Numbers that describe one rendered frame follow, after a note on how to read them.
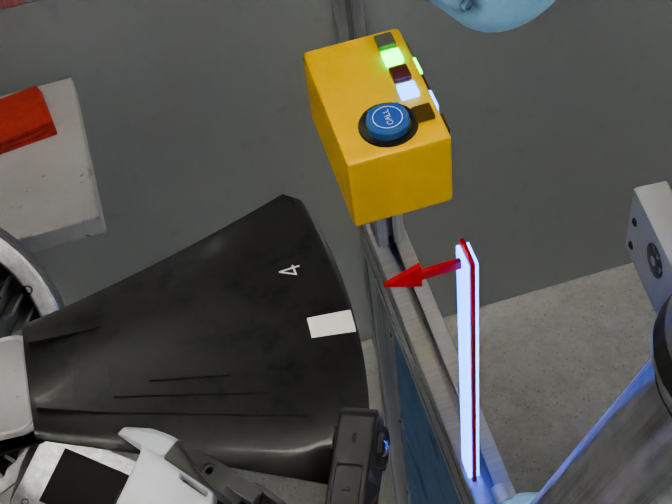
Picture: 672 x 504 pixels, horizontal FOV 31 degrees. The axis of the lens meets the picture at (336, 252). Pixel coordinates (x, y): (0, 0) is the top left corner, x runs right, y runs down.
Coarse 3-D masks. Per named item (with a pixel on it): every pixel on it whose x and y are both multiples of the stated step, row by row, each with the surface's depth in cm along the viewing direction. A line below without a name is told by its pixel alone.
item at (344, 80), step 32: (384, 32) 118; (320, 64) 116; (352, 64) 116; (384, 64) 115; (320, 96) 113; (352, 96) 113; (384, 96) 112; (320, 128) 119; (352, 128) 110; (416, 128) 109; (352, 160) 108; (384, 160) 108; (416, 160) 110; (448, 160) 111; (352, 192) 111; (384, 192) 112; (416, 192) 113; (448, 192) 114
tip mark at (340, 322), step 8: (336, 312) 85; (344, 312) 85; (312, 320) 85; (320, 320) 85; (328, 320) 85; (336, 320) 85; (344, 320) 85; (352, 320) 85; (312, 328) 85; (320, 328) 85; (328, 328) 85; (336, 328) 85; (344, 328) 85; (352, 328) 85; (312, 336) 84; (320, 336) 84
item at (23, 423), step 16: (16, 336) 86; (0, 352) 84; (16, 352) 84; (0, 368) 83; (16, 368) 83; (0, 384) 82; (16, 384) 82; (0, 400) 81; (16, 400) 81; (0, 416) 80; (16, 416) 80; (0, 432) 79; (16, 432) 79
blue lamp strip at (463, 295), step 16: (464, 256) 86; (464, 272) 86; (464, 288) 87; (464, 304) 89; (464, 320) 91; (464, 336) 93; (464, 352) 95; (464, 368) 97; (464, 384) 99; (464, 400) 101; (464, 416) 103; (464, 432) 106; (464, 448) 108; (464, 464) 111
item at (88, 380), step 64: (192, 256) 88; (256, 256) 88; (320, 256) 88; (64, 320) 86; (128, 320) 85; (192, 320) 85; (256, 320) 85; (64, 384) 82; (128, 384) 81; (192, 384) 82; (256, 384) 82; (320, 384) 83; (128, 448) 79; (256, 448) 80; (320, 448) 81
